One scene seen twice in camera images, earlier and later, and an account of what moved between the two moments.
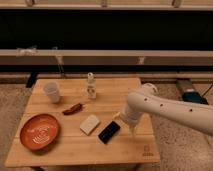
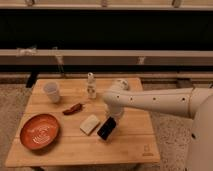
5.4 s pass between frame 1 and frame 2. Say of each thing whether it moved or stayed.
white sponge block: stayed
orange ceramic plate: stayed
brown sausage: stayed
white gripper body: moved
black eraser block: moved
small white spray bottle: stayed
